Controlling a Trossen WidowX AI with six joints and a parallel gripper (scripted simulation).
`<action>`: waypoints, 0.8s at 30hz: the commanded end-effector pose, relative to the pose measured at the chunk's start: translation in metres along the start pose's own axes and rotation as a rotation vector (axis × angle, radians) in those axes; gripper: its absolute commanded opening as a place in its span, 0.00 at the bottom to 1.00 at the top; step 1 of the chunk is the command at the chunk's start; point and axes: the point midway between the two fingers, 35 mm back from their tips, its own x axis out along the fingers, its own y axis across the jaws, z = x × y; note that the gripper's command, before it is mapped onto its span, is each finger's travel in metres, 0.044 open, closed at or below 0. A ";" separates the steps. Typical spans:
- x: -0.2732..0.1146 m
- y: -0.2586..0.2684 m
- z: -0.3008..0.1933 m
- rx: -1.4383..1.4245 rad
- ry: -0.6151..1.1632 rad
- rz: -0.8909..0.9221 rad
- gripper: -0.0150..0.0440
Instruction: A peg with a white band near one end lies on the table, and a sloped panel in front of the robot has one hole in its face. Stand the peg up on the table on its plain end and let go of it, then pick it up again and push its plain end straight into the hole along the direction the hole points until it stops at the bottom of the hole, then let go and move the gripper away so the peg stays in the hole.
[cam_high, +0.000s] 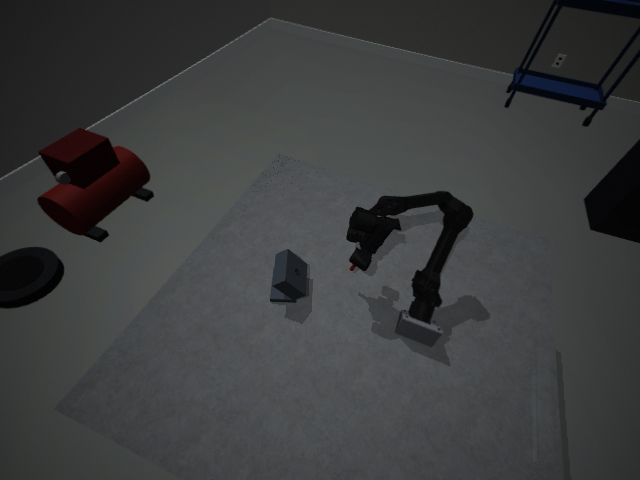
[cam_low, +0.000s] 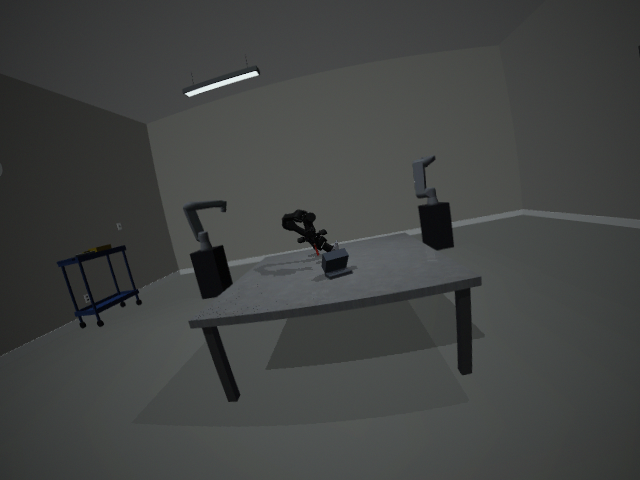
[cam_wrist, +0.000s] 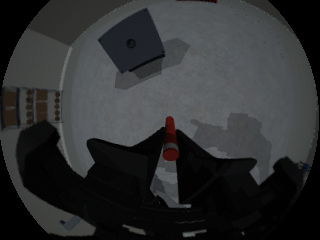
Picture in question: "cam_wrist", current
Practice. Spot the red peg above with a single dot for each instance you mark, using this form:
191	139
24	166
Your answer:
170	151

